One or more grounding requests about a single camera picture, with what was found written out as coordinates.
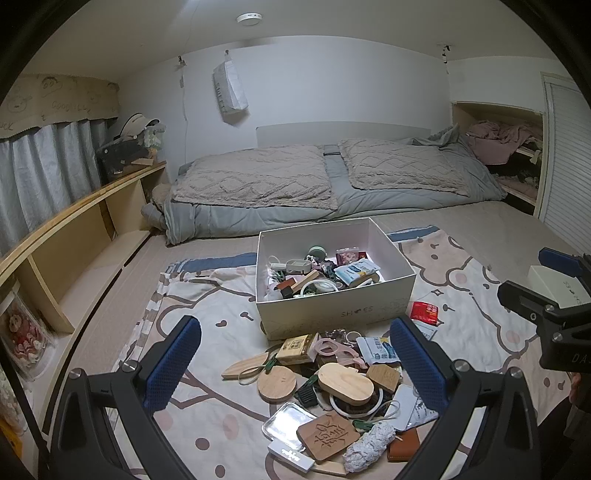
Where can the wooden closet niche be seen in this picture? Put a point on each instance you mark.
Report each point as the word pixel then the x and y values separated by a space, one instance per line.
pixel 524 196

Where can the carved wooden plaque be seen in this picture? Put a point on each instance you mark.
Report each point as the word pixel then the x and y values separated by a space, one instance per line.
pixel 328 436

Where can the oval wooden box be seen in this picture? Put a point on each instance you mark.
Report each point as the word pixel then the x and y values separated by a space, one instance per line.
pixel 344 385

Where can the right grey pillow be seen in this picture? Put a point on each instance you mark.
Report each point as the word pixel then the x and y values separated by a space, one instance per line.
pixel 401 164

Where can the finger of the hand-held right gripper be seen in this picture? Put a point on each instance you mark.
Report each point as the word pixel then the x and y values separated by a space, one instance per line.
pixel 526 297
pixel 561 262

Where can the hanging white tissue bag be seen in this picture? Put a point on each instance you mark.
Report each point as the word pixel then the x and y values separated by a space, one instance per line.
pixel 229 92

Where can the pink clothes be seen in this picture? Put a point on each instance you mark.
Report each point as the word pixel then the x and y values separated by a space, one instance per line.
pixel 498 138

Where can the beige printed curtain valance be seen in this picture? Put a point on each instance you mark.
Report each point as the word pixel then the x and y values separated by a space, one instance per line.
pixel 55 99

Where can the white headboard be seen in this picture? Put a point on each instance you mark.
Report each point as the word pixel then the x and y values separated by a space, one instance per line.
pixel 351 134

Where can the red patterned small box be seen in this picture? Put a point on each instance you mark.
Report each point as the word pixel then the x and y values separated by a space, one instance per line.
pixel 350 255

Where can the dark folded clothes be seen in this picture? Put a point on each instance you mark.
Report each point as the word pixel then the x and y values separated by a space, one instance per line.
pixel 519 177

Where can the black bag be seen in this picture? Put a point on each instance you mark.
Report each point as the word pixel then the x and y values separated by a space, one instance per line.
pixel 121 157

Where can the left grey pillow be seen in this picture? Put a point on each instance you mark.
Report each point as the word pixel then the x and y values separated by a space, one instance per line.
pixel 249 175

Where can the green round holder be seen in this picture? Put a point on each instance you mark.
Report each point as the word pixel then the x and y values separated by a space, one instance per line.
pixel 316 252

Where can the person's right forearm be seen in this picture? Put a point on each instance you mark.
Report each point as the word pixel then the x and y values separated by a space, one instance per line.
pixel 570 438

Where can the white cap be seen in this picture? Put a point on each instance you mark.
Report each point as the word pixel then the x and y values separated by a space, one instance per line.
pixel 134 123

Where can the pink plastic scissors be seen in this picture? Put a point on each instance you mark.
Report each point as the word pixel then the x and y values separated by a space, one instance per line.
pixel 334 350

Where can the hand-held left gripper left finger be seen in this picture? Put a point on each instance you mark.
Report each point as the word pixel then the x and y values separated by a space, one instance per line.
pixel 173 364

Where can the grey pillow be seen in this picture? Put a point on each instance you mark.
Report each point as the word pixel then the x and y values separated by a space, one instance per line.
pixel 249 175
pixel 401 164

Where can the white smoke detector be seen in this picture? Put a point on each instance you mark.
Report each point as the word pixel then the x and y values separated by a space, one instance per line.
pixel 249 18

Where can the beige printed small box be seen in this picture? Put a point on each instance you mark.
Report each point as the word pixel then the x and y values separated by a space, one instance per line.
pixel 298 348

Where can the clear plastic case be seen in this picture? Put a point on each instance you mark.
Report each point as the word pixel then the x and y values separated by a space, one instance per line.
pixel 286 421

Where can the grey curtain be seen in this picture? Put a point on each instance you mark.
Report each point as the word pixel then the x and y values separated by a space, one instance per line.
pixel 41 175

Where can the red packet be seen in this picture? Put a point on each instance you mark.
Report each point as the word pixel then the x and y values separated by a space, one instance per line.
pixel 425 311

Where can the white shoe box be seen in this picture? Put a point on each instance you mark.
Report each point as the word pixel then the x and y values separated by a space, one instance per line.
pixel 323 318

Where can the plush toy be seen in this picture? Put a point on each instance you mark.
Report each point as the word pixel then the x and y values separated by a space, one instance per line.
pixel 154 134

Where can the cartoon printed blanket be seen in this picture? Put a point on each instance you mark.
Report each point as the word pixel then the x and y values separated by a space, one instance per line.
pixel 207 323

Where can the clear flower display case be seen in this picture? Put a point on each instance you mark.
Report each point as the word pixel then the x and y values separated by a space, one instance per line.
pixel 23 332

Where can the wooden shelf unit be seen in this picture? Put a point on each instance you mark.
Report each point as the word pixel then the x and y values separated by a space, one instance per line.
pixel 87 221

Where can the small white box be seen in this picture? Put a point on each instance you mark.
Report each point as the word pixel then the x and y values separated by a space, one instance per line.
pixel 549 282

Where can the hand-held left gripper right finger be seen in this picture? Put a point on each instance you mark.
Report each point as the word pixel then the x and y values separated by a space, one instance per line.
pixel 418 364

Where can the round wooden coaster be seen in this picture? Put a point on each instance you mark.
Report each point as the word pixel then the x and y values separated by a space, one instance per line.
pixel 276 385

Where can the brown leather wallet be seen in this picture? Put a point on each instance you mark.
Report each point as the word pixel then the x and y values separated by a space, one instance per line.
pixel 404 446

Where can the white louvered door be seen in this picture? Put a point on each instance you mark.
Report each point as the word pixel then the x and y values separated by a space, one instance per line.
pixel 568 161

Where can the leaf-shaped wooden piece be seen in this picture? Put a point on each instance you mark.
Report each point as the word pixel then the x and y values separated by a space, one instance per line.
pixel 242 366

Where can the small white adapter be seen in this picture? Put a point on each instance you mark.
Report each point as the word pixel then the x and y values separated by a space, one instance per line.
pixel 291 454

